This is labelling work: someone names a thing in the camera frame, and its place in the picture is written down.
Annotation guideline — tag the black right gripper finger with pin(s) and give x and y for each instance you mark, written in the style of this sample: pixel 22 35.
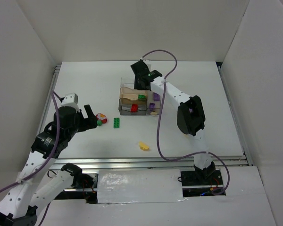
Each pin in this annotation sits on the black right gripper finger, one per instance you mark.
pixel 138 82
pixel 146 85

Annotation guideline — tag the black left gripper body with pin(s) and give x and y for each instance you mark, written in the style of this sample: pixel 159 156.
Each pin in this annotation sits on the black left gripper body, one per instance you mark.
pixel 84 121

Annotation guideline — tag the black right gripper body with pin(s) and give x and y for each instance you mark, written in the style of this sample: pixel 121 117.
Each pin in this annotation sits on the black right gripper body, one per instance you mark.
pixel 139 83

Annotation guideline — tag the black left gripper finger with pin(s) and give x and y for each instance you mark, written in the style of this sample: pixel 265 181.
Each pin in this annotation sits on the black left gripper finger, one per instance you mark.
pixel 89 112
pixel 87 124

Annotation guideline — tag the green square lego brick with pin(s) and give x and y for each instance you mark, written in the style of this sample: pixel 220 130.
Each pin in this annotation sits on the green square lego brick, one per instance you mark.
pixel 142 97

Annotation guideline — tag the purple square lego brick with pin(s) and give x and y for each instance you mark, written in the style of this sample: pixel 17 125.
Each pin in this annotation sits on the purple square lego brick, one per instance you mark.
pixel 156 97

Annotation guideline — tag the purple arch lego brick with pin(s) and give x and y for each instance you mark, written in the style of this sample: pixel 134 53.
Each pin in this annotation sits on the purple arch lego brick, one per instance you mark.
pixel 151 107

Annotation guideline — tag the red arch lego brick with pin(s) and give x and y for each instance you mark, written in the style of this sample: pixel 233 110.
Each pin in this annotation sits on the red arch lego brick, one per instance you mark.
pixel 134 108

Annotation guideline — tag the green lego plate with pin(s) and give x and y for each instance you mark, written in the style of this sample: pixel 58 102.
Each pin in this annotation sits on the green lego plate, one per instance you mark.
pixel 116 123

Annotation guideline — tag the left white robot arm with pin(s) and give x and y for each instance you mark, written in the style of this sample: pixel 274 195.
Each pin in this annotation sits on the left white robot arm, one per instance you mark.
pixel 24 201

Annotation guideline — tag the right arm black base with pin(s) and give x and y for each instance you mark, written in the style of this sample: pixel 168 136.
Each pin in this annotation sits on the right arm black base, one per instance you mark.
pixel 192 178

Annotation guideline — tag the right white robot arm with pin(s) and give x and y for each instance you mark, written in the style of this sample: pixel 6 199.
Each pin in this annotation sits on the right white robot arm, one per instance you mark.
pixel 190 116

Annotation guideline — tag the clear plastic bin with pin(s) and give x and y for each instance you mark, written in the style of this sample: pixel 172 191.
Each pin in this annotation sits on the clear plastic bin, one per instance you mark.
pixel 127 82

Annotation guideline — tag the dark grey plastic bin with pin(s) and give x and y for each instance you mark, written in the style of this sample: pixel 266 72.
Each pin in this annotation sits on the dark grey plastic bin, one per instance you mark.
pixel 125 109

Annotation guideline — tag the yellow curved lego piece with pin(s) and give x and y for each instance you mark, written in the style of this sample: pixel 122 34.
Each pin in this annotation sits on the yellow curved lego piece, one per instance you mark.
pixel 143 146

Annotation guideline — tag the white tape covered panel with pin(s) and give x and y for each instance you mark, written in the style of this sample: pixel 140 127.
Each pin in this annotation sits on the white tape covered panel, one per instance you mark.
pixel 139 186

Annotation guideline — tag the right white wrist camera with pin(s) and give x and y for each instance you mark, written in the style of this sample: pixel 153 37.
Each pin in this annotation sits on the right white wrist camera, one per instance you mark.
pixel 147 62

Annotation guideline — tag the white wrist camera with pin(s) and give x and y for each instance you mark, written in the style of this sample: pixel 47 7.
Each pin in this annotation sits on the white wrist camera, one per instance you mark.
pixel 71 100
pixel 147 62

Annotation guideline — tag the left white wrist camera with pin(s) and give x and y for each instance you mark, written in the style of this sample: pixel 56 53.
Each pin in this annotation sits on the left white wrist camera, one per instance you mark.
pixel 71 100

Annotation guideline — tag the aluminium table frame rail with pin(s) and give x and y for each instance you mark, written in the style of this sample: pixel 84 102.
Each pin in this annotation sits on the aluminium table frame rail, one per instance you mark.
pixel 98 84

